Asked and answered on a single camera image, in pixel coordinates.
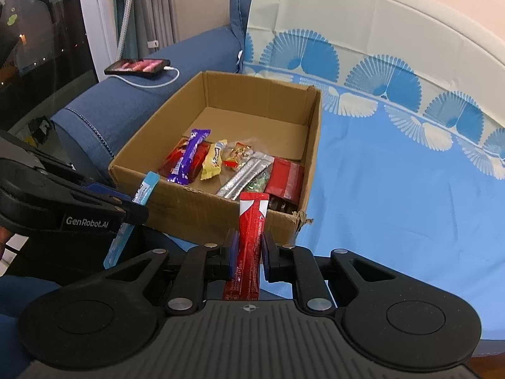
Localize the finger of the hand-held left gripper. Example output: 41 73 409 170
0 128 134 203
0 159 150 228

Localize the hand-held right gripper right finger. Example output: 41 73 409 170
261 232 397 316

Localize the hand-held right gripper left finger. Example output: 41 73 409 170
100 229 241 316

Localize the red stick sachet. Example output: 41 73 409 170
222 191 271 301

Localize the light blue stick packet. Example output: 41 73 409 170
103 171 160 269

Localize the dark chocolate bar wrapper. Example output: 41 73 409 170
268 197 298 212

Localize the cardboard box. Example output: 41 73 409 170
108 70 323 245

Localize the clear bag of candies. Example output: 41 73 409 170
248 174 273 194

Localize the silver stick sachet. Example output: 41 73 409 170
216 151 275 201

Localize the red snack packet clear strip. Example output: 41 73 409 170
264 157 305 206

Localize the yellow candy packet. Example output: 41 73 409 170
200 139 229 181

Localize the small red yellow snack packet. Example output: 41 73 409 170
223 136 253 170

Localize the red snack wrapper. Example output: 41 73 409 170
185 142 211 184
158 136 189 178

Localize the person's leg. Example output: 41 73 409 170
0 276 60 379

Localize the purple snack wrapper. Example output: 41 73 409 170
166 128 211 185

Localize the blue sofa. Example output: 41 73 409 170
50 0 261 174

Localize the black smartphone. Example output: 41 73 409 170
104 58 171 77

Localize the blue fan printed blanket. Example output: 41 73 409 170
169 0 505 342

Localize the dark glass window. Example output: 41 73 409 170
0 0 99 135

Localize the grey curtain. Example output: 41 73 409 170
134 0 176 50

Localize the white charging cable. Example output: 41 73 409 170
118 66 180 88

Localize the grey flexible hose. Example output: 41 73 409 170
116 0 135 61

